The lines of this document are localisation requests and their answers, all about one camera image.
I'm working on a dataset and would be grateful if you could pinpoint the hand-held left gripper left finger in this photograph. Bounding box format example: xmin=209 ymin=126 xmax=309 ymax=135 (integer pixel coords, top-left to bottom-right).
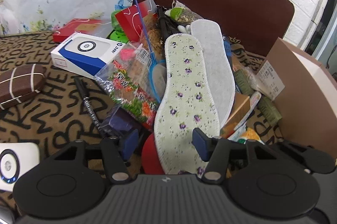
xmin=51 ymin=129 xmax=140 ymax=185

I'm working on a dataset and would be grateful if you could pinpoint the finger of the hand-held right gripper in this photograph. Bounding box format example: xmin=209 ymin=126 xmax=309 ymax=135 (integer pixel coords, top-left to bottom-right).
xmin=274 ymin=138 xmax=335 ymax=174

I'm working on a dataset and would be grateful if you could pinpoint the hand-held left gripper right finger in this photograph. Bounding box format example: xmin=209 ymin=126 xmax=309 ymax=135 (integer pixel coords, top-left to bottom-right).
xmin=192 ymin=127 xmax=286 ymax=184

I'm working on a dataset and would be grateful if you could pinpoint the floral print shoe insole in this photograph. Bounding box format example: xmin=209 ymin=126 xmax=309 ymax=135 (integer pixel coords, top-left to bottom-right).
xmin=153 ymin=33 xmax=222 ymax=178

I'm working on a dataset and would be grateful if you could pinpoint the brown letter-print desktop cloth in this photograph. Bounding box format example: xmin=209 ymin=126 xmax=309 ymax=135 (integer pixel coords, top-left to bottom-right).
xmin=0 ymin=31 xmax=285 ymax=224

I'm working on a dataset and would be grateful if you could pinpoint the red round object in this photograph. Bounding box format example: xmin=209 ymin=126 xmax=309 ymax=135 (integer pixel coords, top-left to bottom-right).
xmin=142 ymin=133 xmax=165 ymax=175

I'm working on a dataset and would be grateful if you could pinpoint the purple box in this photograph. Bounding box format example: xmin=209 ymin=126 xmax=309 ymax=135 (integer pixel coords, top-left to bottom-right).
xmin=101 ymin=106 xmax=144 ymax=138

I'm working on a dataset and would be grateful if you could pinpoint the orange yellow packet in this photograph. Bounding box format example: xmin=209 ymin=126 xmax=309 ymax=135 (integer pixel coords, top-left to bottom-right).
xmin=226 ymin=124 xmax=266 ymax=146

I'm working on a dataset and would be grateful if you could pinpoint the brown cardboard box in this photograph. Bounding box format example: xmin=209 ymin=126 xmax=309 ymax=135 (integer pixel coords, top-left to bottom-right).
xmin=257 ymin=37 xmax=337 ymax=159

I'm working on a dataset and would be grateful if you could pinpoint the gold brown box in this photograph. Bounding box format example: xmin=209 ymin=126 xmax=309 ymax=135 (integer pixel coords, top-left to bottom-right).
xmin=220 ymin=93 xmax=250 ymax=135

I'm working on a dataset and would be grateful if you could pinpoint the flower-print snack bag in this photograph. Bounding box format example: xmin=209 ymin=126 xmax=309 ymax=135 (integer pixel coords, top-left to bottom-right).
xmin=94 ymin=41 xmax=165 ymax=132

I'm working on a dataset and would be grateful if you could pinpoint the black marker pen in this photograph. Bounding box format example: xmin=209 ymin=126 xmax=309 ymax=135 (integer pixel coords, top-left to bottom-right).
xmin=74 ymin=76 xmax=111 ymax=139

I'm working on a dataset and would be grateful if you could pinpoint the white red paint marker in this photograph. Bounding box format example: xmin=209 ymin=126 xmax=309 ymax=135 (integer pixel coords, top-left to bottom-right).
xmin=232 ymin=91 xmax=262 ymax=135

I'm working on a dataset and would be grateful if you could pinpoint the olive green packet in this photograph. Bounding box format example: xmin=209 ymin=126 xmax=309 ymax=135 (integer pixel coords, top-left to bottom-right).
xmin=257 ymin=95 xmax=282 ymax=126
xmin=233 ymin=69 xmax=254 ymax=95

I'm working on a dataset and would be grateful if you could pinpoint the grey felt shoe insole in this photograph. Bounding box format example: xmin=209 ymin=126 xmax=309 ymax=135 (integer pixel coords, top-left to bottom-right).
xmin=190 ymin=19 xmax=235 ymax=127

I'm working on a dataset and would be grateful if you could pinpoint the black and blue insole package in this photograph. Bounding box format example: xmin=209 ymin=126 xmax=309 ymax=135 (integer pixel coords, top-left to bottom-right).
xmin=222 ymin=35 xmax=233 ymax=74

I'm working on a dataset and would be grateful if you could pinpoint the white and blue carton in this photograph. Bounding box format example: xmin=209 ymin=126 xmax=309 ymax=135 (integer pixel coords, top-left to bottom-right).
xmin=51 ymin=32 xmax=129 ymax=80

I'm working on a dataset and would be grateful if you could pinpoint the white power bank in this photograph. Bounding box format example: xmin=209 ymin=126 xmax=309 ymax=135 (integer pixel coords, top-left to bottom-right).
xmin=0 ymin=142 xmax=40 ymax=191

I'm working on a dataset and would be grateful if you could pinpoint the green plastic toy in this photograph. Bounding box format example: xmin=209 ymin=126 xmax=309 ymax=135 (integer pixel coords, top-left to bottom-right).
xmin=107 ymin=11 xmax=129 ymax=42

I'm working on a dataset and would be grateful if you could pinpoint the brown fibre pad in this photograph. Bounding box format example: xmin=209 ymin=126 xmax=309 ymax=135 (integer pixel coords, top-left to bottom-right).
xmin=141 ymin=14 xmax=169 ymax=61

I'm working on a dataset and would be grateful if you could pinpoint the red box with white swirl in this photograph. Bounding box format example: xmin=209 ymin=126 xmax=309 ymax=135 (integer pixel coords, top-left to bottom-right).
xmin=114 ymin=0 xmax=158 ymax=42

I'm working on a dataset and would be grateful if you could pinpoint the brown striped glasses case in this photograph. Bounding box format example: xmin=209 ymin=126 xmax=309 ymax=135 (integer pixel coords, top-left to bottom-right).
xmin=0 ymin=64 xmax=46 ymax=110

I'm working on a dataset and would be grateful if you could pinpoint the flat red box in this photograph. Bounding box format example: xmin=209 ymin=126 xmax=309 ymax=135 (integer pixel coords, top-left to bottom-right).
xmin=52 ymin=18 xmax=106 ymax=43

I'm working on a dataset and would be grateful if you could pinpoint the lime print snack packet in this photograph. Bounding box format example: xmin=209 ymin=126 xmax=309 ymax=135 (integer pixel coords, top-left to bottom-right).
xmin=164 ymin=0 xmax=201 ymax=23

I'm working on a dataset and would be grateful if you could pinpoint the window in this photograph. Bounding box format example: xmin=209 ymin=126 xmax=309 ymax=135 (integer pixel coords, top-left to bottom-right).
xmin=307 ymin=0 xmax=337 ymax=69

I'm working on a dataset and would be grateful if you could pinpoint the black keychain strap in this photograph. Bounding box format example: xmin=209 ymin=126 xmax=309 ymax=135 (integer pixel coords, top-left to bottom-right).
xmin=156 ymin=5 xmax=174 ymax=38

